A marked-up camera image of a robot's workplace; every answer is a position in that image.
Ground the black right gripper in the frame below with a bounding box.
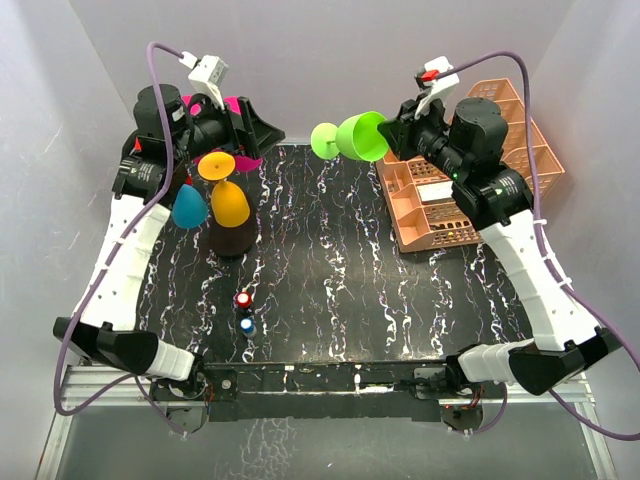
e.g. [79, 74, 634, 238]
[378, 95, 469, 182]

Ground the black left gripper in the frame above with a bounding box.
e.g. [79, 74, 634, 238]
[171, 88, 284, 164]

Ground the pink wine glass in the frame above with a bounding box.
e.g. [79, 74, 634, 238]
[182, 95, 201, 116]
[224, 97, 262, 173]

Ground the green wine glass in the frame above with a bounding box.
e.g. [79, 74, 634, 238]
[310, 111, 389, 162]

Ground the orange wine glass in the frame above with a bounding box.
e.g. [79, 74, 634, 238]
[198, 151, 250, 228]

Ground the blue wine glass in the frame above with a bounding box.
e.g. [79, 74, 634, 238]
[171, 184, 208, 229]

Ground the red wine glass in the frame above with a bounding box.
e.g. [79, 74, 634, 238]
[130, 136, 193, 190]

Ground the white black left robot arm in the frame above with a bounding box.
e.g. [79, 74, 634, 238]
[53, 84, 285, 399]

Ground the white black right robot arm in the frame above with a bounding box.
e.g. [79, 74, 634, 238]
[377, 98, 621, 397]

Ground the white red box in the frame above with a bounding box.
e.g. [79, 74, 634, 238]
[416, 181, 453, 203]

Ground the peach plastic file organizer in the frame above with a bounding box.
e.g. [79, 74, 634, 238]
[375, 77, 566, 253]

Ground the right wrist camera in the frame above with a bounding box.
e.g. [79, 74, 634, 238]
[414, 56, 459, 120]

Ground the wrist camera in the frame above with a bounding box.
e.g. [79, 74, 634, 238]
[414, 56, 459, 120]
[179, 51, 229, 110]

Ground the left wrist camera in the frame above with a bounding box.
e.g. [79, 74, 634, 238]
[179, 51, 229, 110]

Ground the copper wire wine glass rack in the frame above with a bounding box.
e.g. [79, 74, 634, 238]
[208, 217, 258, 258]

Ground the aluminium base frame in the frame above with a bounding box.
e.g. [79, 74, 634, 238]
[37, 365, 617, 479]

